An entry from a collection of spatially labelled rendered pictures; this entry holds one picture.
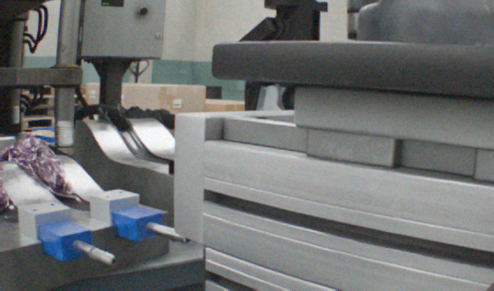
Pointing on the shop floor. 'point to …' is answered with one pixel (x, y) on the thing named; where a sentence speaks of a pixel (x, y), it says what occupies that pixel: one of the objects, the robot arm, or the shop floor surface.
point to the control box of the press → (121, 21)
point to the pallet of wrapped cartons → (156, 96)
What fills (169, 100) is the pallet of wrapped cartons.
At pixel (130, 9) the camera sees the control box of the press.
